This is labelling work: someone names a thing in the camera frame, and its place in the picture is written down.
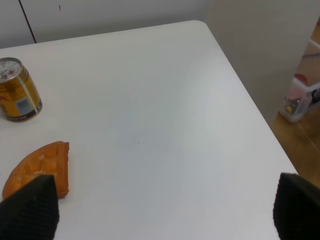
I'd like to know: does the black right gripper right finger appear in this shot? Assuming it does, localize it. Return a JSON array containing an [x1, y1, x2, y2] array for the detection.
[[273, 172, 320, 240]]

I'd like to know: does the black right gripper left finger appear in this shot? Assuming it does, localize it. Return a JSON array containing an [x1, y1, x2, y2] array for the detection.
[[0, 175, 60, 240]]

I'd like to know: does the orange waffle bread piece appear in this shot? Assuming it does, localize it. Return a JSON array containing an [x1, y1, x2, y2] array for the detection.
[[2, 141, 70, 199]]

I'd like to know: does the clear plastic storage box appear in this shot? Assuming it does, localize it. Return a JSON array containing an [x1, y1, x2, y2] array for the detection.
[[279, 39, 320, 123]]

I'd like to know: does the gold energy drink can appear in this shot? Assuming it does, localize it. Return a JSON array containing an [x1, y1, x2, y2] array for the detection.
[[0, 57, 43, 122]]

